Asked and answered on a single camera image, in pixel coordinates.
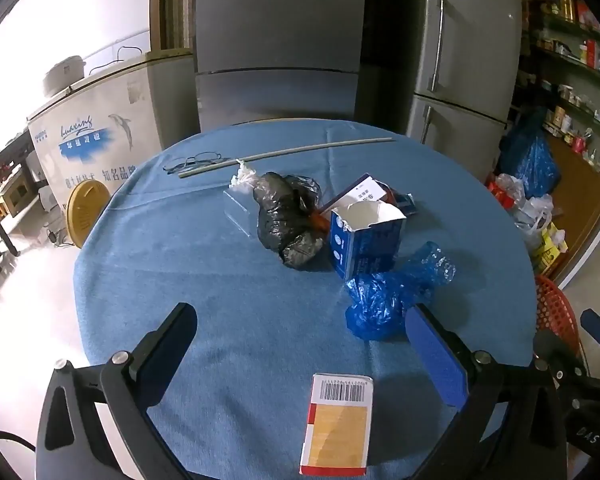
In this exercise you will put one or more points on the white plastic bag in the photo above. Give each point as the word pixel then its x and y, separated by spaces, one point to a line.
pixel 242 180

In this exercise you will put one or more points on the silver refrigerator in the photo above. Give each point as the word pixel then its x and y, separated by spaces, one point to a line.
pixel 470 35

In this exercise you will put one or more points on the long grey rod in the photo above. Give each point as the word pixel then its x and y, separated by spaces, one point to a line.
pixel 290 151

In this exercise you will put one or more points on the wooden shelf unit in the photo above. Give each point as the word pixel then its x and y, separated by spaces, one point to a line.
pixel 575 200

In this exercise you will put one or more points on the metal pot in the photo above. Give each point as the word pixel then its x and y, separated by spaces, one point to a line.
pixel 65 75

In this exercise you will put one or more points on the white plastic bags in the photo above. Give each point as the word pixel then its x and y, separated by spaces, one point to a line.
pixel 532 210

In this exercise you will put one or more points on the black plastic bag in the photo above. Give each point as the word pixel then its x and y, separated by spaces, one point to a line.
pixel 280 220

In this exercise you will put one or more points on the eyeglasses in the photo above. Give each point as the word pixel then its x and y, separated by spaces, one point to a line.
pixel 207 156

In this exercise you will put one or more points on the white chest freezer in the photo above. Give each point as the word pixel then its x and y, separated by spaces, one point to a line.
pixel 105 110

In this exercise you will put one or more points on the row of shelf goods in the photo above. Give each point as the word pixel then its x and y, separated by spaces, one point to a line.
pixel 570 120

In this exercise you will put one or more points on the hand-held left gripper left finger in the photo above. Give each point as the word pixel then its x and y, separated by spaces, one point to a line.
pixel 172 342

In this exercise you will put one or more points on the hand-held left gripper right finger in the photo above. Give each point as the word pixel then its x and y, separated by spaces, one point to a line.
pixel 437 355

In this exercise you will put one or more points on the clear plastic tray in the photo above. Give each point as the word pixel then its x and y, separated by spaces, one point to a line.
pixel 240 212

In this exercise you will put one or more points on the grey panel cabinet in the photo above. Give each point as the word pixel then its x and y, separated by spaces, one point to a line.
pixel 280 35

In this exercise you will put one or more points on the yellow round lid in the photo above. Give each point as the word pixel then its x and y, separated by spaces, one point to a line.
pixel 85 215

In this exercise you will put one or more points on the torn blue milk carton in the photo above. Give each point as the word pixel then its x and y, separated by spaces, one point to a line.
pixel 367 250

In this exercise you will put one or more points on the orange white cardboard box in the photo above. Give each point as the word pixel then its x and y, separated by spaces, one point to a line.
pixel 337 430

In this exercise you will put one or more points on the red plastic basket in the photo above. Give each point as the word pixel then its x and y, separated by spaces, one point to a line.
pixel 555 305

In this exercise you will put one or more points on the yellow shopping bag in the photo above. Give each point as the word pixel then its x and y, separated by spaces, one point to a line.
pixel 550 247

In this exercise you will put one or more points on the large blue plastic bag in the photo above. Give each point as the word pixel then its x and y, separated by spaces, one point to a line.
pixel 530 160

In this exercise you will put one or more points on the red shopping bag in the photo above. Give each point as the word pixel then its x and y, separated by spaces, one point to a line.
pixel 500 195

